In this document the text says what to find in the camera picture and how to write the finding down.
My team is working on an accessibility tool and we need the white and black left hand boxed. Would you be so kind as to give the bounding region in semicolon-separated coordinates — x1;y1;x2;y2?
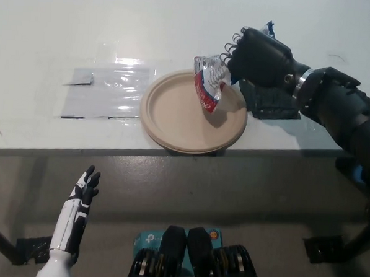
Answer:
48;162;103;255

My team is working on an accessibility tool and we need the teal router box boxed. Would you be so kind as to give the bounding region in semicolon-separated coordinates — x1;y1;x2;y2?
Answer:
131;222;223;277

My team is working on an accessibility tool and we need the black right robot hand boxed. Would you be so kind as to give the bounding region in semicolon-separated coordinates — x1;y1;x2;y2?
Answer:
218;24;314;92

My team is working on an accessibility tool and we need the sunflower seed bag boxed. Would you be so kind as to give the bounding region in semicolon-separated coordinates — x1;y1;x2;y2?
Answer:
189;17;278;119

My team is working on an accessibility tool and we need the beige paper plate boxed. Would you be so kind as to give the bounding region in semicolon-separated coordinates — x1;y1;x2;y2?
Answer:
137;66;250;157

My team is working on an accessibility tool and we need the black and blue object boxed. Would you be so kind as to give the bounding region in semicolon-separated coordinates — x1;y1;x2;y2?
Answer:
334;155;370;186

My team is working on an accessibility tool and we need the clear plastic sheet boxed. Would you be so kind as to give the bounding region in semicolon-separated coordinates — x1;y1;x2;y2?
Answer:
59;63;151;123

